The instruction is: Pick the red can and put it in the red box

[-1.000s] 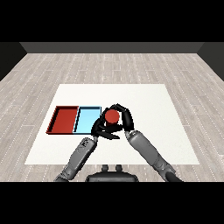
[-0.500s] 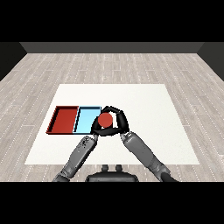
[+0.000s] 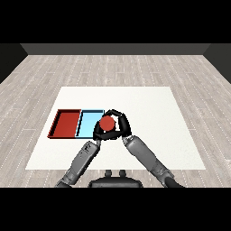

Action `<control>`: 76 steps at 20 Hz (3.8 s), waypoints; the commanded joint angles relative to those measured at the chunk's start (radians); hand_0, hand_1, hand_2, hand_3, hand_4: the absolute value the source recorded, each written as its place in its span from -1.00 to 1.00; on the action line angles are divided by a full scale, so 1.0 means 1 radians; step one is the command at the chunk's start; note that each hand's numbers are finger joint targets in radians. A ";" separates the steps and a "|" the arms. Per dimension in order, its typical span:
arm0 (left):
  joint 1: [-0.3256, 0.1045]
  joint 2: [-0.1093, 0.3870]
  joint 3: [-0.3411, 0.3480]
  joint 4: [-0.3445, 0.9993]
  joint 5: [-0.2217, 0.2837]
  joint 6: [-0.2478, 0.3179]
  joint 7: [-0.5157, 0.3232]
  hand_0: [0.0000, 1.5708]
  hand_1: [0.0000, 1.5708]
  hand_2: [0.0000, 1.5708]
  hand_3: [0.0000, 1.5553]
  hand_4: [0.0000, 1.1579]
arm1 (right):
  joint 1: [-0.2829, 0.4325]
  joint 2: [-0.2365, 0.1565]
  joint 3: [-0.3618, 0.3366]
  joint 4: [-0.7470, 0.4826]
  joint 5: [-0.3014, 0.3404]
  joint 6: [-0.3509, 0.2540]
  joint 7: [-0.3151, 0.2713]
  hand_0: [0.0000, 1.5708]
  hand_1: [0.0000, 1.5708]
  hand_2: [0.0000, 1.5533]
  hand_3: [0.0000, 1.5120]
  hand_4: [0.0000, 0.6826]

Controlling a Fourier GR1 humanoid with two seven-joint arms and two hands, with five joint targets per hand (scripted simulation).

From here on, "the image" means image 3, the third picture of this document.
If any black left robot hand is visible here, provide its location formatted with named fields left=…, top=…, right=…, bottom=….
left=92, top=116, right=122, bottom=143

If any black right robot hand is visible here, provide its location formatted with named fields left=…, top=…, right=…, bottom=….
left=102, top=108, right=133, bottom=139

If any small red can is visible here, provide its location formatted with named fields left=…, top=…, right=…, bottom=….
left=98, top=115, right=117, bottom=134

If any light blue shallow open box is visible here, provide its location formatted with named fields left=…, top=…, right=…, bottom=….
left=74, top=109, right=106, bottom=139

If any red shallow open box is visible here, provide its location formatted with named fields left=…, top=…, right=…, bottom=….
left=47, top=108, right=82, bottom=140

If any dark grey robot body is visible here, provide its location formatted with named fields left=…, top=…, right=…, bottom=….
left=88, top=169, right=144, bottom=189

